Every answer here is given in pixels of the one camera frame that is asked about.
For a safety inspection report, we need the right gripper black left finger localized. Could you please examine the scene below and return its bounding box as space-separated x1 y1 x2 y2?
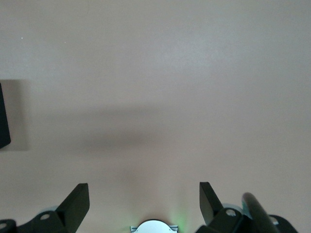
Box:
17 183 90 233

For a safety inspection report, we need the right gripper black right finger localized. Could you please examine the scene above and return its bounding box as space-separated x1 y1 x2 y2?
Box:
195 182 256 233

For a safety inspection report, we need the black plastic box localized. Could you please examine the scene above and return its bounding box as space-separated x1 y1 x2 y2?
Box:
0 82 12 149

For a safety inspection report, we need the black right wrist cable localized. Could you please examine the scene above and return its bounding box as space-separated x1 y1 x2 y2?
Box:
242 192 279 233

